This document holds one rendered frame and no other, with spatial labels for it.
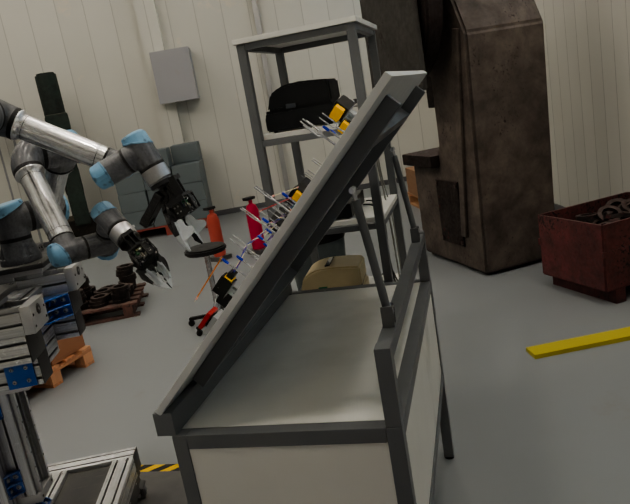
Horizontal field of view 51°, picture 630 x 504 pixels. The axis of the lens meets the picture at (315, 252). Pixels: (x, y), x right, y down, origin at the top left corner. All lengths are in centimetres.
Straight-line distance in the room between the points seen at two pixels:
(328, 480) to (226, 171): 915
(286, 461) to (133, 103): 933
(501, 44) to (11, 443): 405
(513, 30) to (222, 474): 411
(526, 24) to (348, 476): 412
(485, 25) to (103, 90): 699
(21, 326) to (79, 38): 895
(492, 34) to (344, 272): 272
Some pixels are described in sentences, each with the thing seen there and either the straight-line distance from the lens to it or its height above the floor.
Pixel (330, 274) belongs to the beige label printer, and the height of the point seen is 82.
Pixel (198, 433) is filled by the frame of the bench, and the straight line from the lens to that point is 178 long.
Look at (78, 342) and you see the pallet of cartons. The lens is 503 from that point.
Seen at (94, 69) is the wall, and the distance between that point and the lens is 1087.
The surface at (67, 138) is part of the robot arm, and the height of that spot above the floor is 158.
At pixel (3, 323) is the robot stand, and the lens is 222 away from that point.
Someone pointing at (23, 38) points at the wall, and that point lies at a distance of 1115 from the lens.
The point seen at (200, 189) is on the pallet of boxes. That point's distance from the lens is 968.
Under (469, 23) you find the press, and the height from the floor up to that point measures 189.
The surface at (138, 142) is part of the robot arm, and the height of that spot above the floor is 154.
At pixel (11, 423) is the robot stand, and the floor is 65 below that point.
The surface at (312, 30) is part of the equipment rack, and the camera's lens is 270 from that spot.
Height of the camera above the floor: 158
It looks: 13 degrees down
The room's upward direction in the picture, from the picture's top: 10 degrees counter-clockwise
